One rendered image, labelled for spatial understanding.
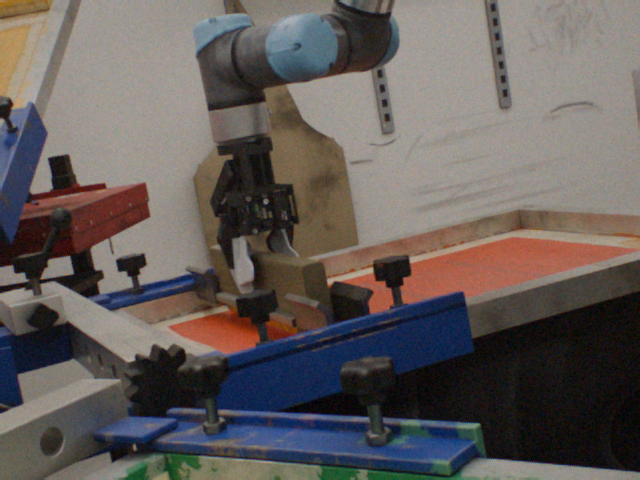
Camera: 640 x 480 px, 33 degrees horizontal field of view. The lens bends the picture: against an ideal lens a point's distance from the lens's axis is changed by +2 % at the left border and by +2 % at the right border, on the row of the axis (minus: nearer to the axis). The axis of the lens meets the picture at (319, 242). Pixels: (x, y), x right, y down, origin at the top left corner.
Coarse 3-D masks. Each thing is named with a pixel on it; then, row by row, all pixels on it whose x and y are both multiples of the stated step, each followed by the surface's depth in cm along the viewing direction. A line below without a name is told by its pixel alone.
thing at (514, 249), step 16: (512, 240) 176; (528, 240) 173; (544, 240) 170; (448, 256) 172; (496, 256) 164; (512, 256) 162; (528, 256) 160; (544, 256) 157; (192, 320) 157; (208, 320) 155; (224, 320) 153; (240, 320) 151; (192, 336) 146; (208, 336) 144; (224, 336) 142; (240, 336) 141
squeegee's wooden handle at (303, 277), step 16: (256, 256) 138; (272, 256) 134; (288, 256) 132; (224, 272) 151; (256, 272) 138; (272, 272) 132; (288, 272) 127; (304, 272) 123; (320, 272) 124; (224, 288) 153; (256, 288) 139; (272, 288) 134; (288, 288) 128; (304, 288) 123; (320, 288) 124; (288, 304) 129
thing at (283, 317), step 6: (216, 294) 152; (222, 294) 151; (228, 294) 150; (222, 300) 150; (228, 300) 148; (234, 300) 145; (234, 306) 146; (276, 312) 132; (282, 312) 131; (288, 312) 130; (270, 318) 133; (276, 318) 131; (282, 318) 129; (288, 318) 127; (294, 318) 126; (288, 324) 127; (294, 324) 126
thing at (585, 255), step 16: (560, 256) 155; (576, 256) 153; (592, 256) 151; (608, 256) 149; (368, 304) 146; (384, 304) 144; (256, 336) 139; (272, 336) 137; (288, 336) 135; (224, 352) 133
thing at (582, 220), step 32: (448, 224) 182; (480, 224) 182; (512, 224) 185; (544, 224) 179; (576, 224) 171; (608, 224) 164; (320, 256) 173; (352, 256) 173; (384, 256) 175; (512, 288) 123; (544, 288) 122; (576, 288) 124; (608, 288) 126; (160, 320) 161; (480, 320) 119; (512, 320) 121; (192, 352) 120
